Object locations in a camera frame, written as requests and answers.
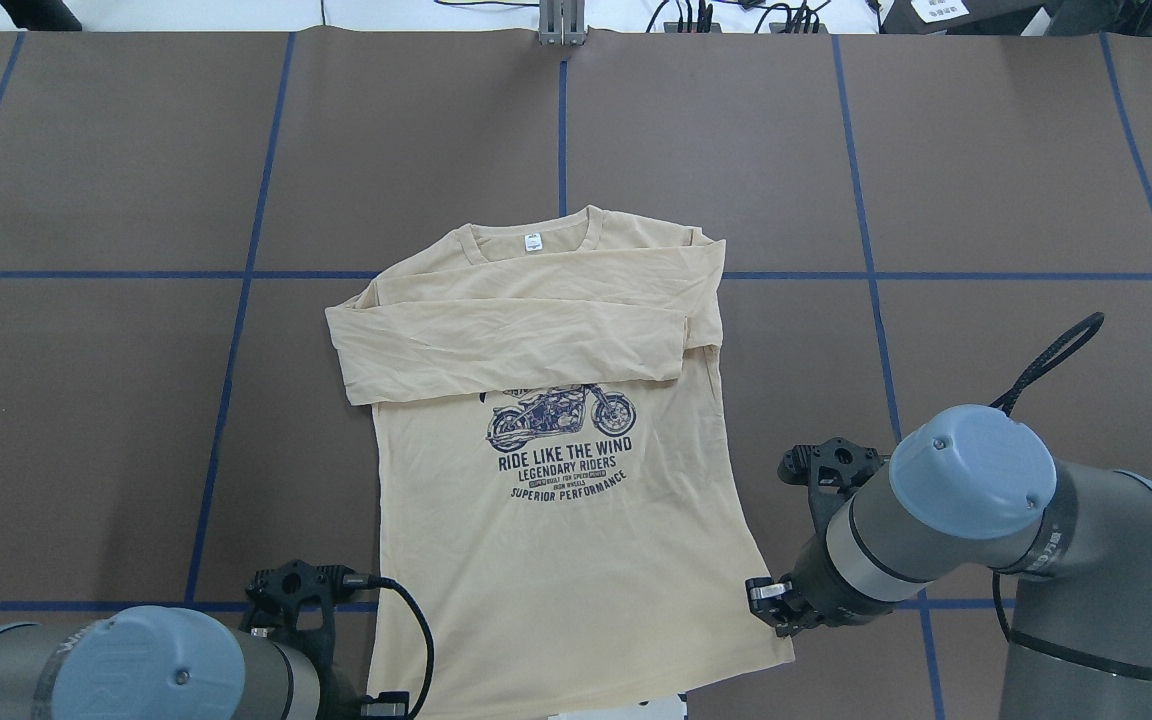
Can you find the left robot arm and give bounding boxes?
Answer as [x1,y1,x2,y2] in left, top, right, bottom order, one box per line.
[0,560,435,719]

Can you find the aluminium frame post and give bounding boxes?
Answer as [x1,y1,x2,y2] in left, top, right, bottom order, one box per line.
[538,0,588,46]

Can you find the yellow long sleeve shirt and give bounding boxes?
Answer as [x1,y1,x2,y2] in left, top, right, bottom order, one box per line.
[325,206,795,719]

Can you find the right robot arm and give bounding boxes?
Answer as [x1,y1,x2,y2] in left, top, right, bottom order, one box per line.
[745,404,1152,719]

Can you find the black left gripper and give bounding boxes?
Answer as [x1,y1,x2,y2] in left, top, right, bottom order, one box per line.
[241,560,412,719]

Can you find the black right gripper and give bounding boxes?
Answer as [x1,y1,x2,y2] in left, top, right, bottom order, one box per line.
[745,437,887,638]

